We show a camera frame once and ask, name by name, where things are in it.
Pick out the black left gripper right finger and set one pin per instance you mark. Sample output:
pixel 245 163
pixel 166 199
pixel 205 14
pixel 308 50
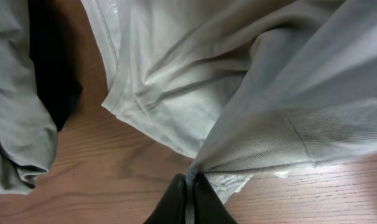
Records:
pixel 208 208

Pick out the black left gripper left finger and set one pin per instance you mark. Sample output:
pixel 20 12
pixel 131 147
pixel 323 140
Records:
pixel 171 207

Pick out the white t-shirt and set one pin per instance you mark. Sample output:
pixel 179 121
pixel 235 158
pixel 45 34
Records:
pixel 243 86

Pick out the folded khaki shorts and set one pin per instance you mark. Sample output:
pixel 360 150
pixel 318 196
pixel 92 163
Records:
pixel 28 135

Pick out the dark garment under shorts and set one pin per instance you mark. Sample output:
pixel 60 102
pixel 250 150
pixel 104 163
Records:
pixel 51 50

